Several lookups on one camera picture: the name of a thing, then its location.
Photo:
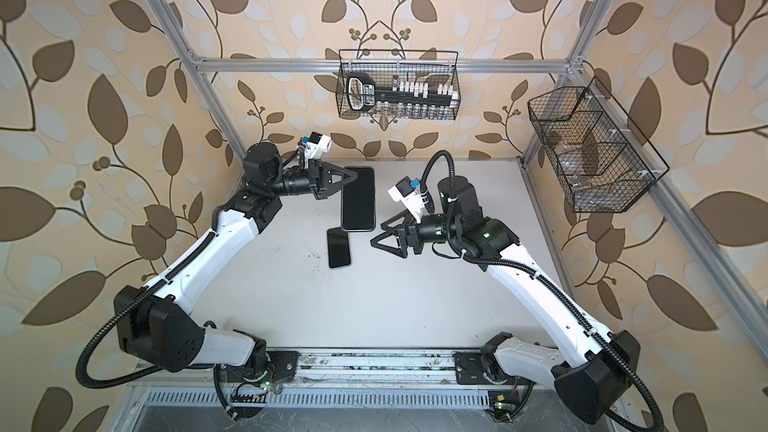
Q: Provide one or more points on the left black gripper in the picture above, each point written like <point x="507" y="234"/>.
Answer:
<point x="318" y="176"/>

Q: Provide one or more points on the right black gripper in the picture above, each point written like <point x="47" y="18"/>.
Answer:
<point x="400" y="252"/>

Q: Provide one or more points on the black phone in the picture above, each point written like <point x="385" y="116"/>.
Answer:
<point x="358" y="203"/>

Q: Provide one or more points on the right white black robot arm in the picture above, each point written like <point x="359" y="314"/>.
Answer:
<point x="590" y="367"/>

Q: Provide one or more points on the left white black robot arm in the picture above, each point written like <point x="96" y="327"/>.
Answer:
<point x="154" y="322"/>

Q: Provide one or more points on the black smartphone on table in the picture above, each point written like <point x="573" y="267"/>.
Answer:
<point x="338" y="248"/>

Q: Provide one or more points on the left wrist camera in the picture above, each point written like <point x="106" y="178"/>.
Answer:
<point x="314" y="146"/>

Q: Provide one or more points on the back wire basket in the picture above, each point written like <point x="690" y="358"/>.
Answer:
<point x="432" y="65"/>

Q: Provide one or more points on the wire basket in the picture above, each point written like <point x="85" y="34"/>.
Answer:
<point x="602" y="159"/>
<point x="432" y="65"/>

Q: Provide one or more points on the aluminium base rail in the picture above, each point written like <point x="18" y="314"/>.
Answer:
<point x="325" y="378"/>

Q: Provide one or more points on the right wire basket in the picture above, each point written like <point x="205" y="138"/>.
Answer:
<point x="602" y="159"/>

